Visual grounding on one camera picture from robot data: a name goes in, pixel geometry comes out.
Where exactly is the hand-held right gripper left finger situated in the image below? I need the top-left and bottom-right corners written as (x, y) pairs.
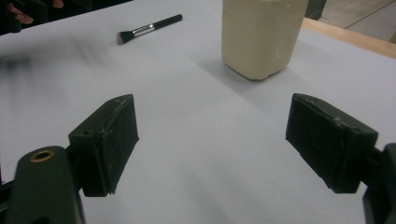
top-left (66, 93), bottom-right (140, 198)

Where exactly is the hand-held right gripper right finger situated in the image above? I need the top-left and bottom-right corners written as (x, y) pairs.
top-left (285, 92), bottom-right (380, 194)

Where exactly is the cream square cup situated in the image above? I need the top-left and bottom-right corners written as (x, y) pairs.
top-left (220, 0), bottom-right (310, 81)

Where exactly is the black makeup brush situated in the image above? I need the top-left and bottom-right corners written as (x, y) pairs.
top-left (116, 13), bottom-right (184, 46)

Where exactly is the white table sheet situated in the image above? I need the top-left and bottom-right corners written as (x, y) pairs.
top-left (0, 0), bottom-right (396, 224)

